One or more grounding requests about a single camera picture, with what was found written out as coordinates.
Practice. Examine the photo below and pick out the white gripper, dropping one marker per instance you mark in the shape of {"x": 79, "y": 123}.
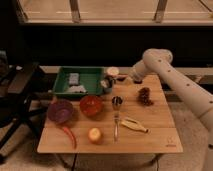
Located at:
{"x": 135, "y": 77}

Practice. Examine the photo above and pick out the black dish brush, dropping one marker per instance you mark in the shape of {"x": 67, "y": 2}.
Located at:
{"x": 109, "y": 81}

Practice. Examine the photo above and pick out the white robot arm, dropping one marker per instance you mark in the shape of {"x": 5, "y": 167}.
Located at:
{"x": 198, "y": 100}

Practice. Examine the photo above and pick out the dark red grape bunch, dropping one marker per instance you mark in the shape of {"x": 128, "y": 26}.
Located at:
{"x": 144, "y": 97}

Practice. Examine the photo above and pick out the blue cup with cream lid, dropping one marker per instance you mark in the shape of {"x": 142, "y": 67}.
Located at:
{"x": 111, "y": 71}

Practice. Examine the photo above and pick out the green plastic tray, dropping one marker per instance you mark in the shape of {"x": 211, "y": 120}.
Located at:
{"x": 89, "y": 77}

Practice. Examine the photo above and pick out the red bowl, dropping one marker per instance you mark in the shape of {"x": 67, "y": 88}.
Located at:
{"x": 90, "y": 105}

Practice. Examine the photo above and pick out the white crumpled cloth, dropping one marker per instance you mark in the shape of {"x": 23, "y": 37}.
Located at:
{"x": 77, "y": 89}

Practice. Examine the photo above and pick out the grey sponge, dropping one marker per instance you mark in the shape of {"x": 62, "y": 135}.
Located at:
{"x": 73, "y": 78}

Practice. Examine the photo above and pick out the wooden folding table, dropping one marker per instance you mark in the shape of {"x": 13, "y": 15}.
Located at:
{"x": 157, "y": 118}

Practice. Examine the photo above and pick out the yellow lemon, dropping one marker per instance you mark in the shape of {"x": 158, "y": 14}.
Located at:
{"x": 95, "y": 135}

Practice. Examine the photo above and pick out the purple bowl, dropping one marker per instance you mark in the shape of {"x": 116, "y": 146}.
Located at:
{"x": 60, "y": 111}

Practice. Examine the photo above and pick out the red chili pepper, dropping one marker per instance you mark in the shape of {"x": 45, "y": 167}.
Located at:
{"x": 70, "y": 135}

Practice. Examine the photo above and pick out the black office chair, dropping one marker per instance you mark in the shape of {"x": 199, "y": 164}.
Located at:
{"x": 16, "y": 95}

